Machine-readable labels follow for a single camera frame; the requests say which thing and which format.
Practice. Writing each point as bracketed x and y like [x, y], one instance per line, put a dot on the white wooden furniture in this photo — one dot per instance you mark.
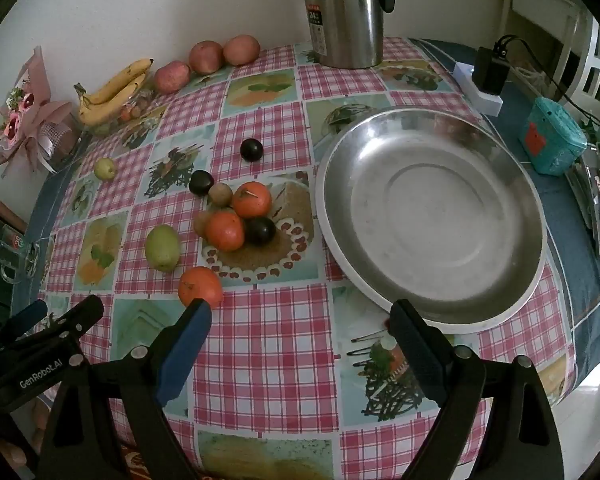
[545, 5]

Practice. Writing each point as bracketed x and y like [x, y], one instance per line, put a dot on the teal box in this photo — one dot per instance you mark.
[555, 140]

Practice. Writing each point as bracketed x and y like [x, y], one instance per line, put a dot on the white power strip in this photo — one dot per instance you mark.
[487, 102]

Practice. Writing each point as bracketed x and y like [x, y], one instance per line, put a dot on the blue table cover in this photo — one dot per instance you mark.
[570, 260]

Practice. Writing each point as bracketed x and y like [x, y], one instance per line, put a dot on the red apple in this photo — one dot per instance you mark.
[171, 76]
[206, 56]
[240, 49]

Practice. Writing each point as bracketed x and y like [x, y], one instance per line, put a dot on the orange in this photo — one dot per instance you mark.
[251, 199]
[224, 230]
[200, 287]

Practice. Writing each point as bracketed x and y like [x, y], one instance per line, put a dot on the glass mug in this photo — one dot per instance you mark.
[17, 250]

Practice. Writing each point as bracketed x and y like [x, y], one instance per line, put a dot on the dark plum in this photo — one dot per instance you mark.
[260, 230]
[201, 182]
[251, 150]

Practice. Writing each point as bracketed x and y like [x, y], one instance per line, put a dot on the pink checkered tablecloth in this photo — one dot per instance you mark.
[280, 350]

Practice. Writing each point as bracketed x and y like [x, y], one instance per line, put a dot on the glass bowl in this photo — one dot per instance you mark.
[105, 128]

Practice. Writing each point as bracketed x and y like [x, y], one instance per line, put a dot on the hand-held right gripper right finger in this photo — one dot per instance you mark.
[427, 375]

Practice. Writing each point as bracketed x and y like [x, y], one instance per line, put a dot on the pink flower bouquet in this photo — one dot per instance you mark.
[35, 120]

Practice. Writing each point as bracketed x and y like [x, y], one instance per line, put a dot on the stainless steel basin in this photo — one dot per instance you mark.
[430, 220]

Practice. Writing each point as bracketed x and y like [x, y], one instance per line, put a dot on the small green fruit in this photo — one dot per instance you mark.
[105, 168]

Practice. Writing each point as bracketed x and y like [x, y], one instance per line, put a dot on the black charger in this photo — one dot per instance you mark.
[490, 72]

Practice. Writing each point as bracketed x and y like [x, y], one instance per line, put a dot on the small brown fruit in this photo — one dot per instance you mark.
[220, 194]
[200, 222]

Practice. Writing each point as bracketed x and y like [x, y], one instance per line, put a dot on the banana bunch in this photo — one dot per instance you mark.
[115, 87]

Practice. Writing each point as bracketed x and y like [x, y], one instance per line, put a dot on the stainless steel thermos kettle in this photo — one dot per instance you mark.
[345, 10]

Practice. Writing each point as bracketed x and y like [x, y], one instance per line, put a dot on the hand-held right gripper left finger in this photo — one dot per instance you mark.
[185, 345]

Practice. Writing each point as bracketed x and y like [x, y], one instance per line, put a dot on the large green pear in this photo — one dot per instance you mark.
[163, 247]

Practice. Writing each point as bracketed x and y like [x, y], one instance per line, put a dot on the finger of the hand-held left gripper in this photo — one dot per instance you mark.
[80, 315]
[27, 316]

